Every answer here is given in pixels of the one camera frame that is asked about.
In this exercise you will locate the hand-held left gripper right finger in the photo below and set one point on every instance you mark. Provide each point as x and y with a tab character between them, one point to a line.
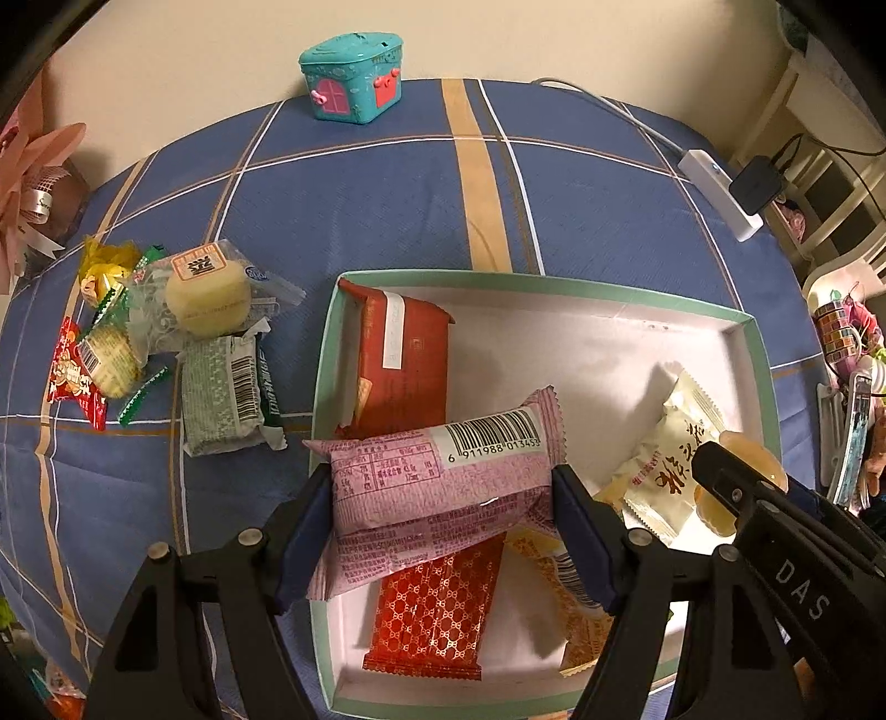
578	540

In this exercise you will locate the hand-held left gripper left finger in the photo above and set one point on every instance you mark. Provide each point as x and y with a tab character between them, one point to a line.
308	533

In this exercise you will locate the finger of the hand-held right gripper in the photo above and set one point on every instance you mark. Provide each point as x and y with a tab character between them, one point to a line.
723	478
806	497

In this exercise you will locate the plain round yellow pastry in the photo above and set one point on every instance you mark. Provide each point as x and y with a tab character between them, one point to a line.
751	457

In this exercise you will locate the long yellow snack packet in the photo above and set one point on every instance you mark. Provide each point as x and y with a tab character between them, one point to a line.
536	550

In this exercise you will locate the beige snack packet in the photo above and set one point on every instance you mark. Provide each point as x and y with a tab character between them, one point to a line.
657	478

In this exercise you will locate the pink snack packet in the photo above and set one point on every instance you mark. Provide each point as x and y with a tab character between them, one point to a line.
429	484

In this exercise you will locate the red patterned snack packet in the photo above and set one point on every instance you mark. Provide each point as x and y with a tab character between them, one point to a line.
432	616

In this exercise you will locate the green snack packet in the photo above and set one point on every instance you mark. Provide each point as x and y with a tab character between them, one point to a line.
221	394

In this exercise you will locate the white tray with teal rim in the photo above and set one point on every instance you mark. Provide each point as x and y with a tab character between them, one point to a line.
554	332

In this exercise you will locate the red-brown snack packet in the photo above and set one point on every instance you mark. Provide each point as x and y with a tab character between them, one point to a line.
408	346

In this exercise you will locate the round pastry with orange label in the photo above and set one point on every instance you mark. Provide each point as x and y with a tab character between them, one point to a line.
207	298

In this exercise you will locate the small red snack packet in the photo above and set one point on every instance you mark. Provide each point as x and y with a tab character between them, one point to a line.
69	377

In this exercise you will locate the white phone stand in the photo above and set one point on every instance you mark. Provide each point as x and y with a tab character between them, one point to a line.
827	429

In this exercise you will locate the smartphone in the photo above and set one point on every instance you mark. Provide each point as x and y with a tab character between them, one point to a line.
855	429

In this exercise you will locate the colourful patterned cup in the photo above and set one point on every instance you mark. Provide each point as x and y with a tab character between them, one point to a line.
837	329

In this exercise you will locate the white curved plastic panel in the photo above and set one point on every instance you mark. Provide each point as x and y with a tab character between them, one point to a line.
848	273

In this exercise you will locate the clear green-edged biscuit packet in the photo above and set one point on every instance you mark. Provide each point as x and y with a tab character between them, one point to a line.
111	353

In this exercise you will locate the black charger adapter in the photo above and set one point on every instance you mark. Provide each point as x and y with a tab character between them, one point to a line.
756	185

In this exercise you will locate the white power strip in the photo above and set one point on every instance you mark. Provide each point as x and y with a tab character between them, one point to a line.
702	169

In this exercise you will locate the blue plaid tablecloth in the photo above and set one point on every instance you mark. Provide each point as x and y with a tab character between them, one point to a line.
387	208

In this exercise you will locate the white shelf rack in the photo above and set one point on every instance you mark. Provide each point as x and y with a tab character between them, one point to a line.
782	97

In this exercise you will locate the pink flower bouquet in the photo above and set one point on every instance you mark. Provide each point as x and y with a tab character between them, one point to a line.
28	180

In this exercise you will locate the teal toy house box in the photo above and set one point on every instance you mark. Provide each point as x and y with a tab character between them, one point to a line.
349	76

